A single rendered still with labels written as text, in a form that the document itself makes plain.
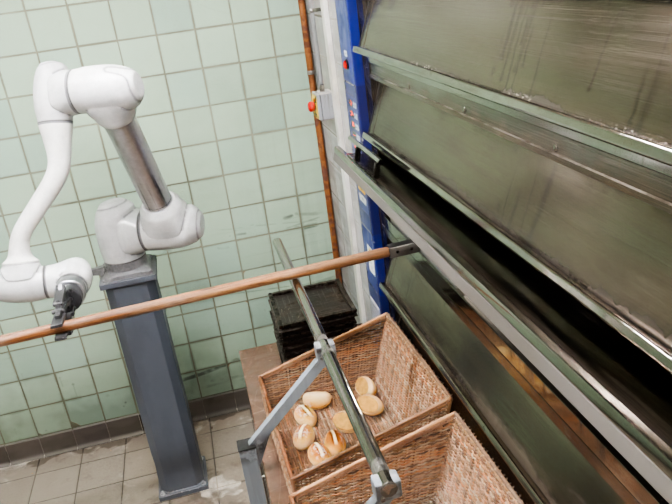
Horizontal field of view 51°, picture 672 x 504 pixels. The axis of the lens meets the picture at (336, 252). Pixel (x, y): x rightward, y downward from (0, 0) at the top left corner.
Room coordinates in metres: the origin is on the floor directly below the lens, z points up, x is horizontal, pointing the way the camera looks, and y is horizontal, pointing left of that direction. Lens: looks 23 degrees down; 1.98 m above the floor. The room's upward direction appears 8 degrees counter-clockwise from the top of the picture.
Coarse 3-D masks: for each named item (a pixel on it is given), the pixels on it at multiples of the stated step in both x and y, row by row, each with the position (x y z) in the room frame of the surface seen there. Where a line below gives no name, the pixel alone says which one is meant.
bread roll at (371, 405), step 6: (360, 396) 1.95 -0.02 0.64; (366, 396) 1.93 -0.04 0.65; (372, 396) 1.92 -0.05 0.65; (360, 402) 1.93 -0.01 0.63; (366, 402) 1.92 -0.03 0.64; (372, 402) 1.91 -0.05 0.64; (378, 402) 1.90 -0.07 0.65; (366, 408) 1.90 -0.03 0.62; (372, 408) 1.89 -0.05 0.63; (378, 408) 1.88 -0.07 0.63; (366, 414) 1.91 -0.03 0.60; (372, 414) 1.89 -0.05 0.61
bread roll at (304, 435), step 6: (300, 426) 1.83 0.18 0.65; (306, 426) 1.82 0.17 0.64; (300, 432) 1.80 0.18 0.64; (306, 432) 1.80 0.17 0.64; (312, 432) 1.82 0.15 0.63; (294, 438) 1.80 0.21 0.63; (300, 438) 1.78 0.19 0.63; (306, 438) 1.78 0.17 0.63; (312, 438) 1.80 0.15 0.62; (294, 444) 1.78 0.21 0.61; (300, 444) 1.77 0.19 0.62; (306, 444) 1.77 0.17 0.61
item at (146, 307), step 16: (352, 256) 1.80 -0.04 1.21; (368, 256) 1.80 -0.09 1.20; (384, 256) 1.81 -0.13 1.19; (288, 272) 1.77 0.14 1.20; (304, 272) 1.77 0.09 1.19; (320, 272) 1.78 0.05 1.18; (208, 288) 1.73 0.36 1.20; (224, 288) 1.73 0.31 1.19; (240, 288) 1.74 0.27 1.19; (144, 304) 1.70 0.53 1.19; (160, 304) 1.70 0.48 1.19; (176, 304) 1.71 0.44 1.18; (80, 320) 1.67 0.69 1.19; (96, 320) 1.67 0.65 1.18; (112, 320) 1.68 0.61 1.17; (0, 336) 1.64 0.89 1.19; (16, 336) 1.63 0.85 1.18; (32, 336) 1.64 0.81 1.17
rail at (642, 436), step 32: (352, 160) 1.94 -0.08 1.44; (384, 192) 1.61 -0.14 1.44; (416, 224) 1.37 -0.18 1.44; (448, 256) 1.20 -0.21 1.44; (480, 288) 1.05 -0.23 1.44; (512, 320) 0.94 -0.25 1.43; (544, 352) 0.84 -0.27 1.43; (576, 384) 0.76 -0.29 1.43; (608, 416) 0.69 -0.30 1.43; (640, 448) 0.63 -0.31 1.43
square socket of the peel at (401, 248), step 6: (408, 240) 1.85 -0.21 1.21; (390, 246) 1.82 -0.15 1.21; (396, 246) 1.82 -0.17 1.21; (402, 246) 1.82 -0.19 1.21; (408, 246) 1.82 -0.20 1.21; (414, 246) 1.82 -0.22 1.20; (390, 252) 1.81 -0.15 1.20; (396, 252) 1.81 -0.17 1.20; (402, 252) 1.82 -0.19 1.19; (408, 252) 1.82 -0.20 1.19; (414, 252) 1.82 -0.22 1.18
